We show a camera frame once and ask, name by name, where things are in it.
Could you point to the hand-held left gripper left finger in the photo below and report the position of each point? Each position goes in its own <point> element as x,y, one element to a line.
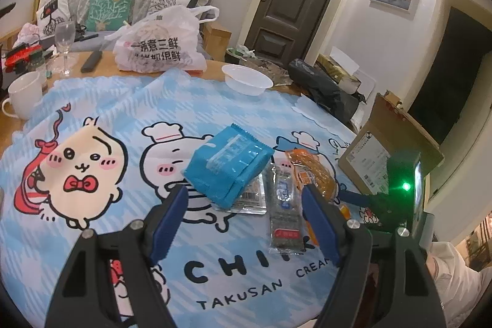
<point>169,224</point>

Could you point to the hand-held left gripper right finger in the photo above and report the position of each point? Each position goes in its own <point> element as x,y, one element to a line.
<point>321,226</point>

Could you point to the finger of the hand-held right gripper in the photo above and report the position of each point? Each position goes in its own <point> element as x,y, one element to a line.
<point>353,196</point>

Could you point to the brown cardboard box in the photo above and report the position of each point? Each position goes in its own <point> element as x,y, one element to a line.
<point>384,143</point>

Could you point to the clear seaweed packet red label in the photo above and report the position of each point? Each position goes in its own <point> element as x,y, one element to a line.
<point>284,205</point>

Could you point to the orange snack packet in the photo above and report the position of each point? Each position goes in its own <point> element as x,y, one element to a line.
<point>311,170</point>

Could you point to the clear packet of brown bars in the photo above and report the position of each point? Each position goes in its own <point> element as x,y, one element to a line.
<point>250,203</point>

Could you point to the blue snack packet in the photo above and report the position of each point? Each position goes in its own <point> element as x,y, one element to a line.
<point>226,162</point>

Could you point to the black plastic bag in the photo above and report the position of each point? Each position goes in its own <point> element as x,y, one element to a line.
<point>326,89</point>

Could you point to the person's white clothing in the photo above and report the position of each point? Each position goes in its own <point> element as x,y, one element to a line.
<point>457,282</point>

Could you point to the blue checked cartoon tablecloth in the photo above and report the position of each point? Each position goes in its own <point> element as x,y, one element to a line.
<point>115,113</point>

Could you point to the yellow tissue box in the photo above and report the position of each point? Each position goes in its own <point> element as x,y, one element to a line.
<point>338,70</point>

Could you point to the clear bag of nuts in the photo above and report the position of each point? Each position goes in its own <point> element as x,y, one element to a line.
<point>269,68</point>

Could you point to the white bowl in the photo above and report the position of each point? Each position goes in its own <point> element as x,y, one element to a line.
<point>248,80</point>

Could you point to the black remote control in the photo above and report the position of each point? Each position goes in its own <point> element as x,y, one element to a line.
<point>90,61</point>

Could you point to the white printed plastic bag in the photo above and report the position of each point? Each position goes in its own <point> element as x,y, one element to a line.
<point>157,43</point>

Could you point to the green trash bin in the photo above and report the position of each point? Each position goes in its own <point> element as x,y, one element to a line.
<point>234,55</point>

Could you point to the white mug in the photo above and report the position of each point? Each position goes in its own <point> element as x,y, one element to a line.
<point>25,97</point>

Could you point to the green bottle with dark cap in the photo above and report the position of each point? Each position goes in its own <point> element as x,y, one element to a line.
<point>38,68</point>

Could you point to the black laptop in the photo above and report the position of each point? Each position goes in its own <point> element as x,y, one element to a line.
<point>86,37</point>

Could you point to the clear wine glass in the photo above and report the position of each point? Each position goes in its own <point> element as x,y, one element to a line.
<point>65,36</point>

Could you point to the white cushion with black tree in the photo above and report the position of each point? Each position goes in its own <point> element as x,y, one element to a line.
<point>169,1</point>

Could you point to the teal tree print cushion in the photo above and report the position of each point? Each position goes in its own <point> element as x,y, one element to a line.
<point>109,7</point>

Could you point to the pink plastic bag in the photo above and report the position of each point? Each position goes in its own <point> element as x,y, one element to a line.
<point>29,32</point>

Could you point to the white cushion with red print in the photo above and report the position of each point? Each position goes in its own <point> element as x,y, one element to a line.
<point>52,15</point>

